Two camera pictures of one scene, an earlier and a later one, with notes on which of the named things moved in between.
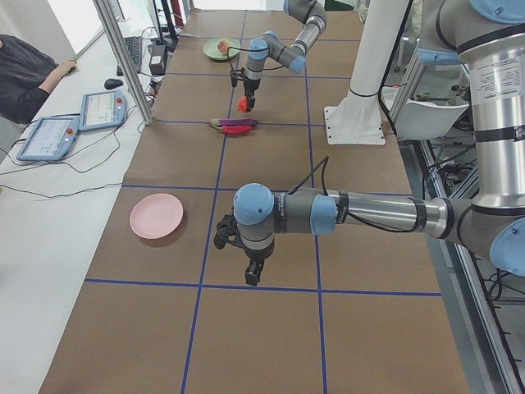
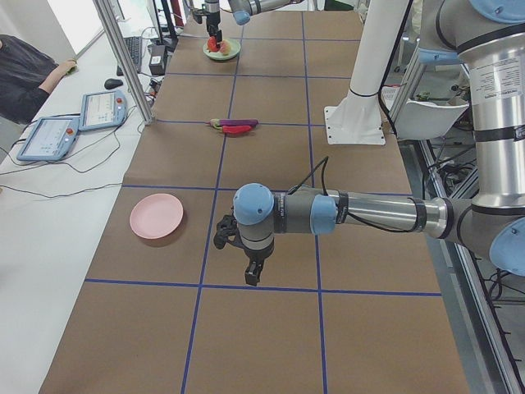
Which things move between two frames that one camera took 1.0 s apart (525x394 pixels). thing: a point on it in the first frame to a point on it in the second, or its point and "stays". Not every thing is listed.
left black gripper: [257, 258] stays
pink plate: [156, 216] stays
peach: [222, 46] stays
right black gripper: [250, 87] to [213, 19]
